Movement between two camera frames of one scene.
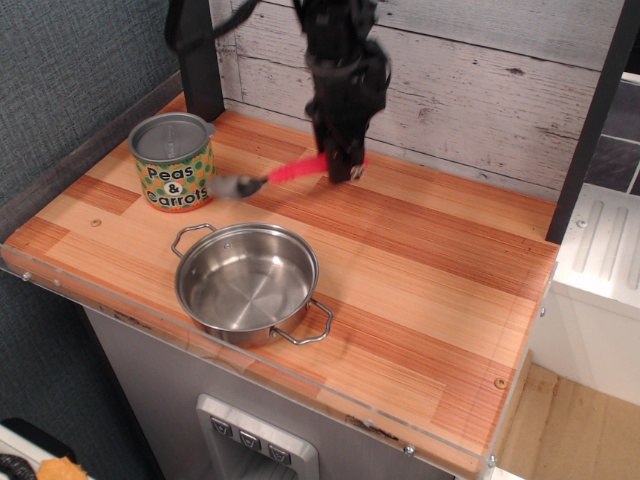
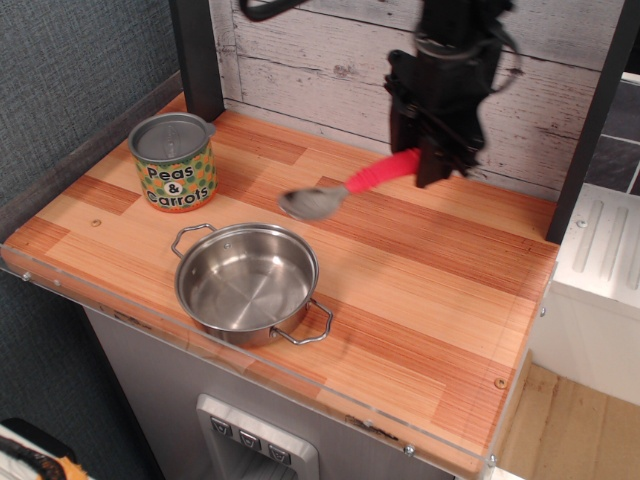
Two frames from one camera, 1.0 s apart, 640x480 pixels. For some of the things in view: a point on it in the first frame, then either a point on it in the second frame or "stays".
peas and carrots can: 174,154 stays
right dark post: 595,121 stays
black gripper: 346,96 → 438,98
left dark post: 198,56 stays
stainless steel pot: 241,282 stays
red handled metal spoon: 239,186 → 314,203
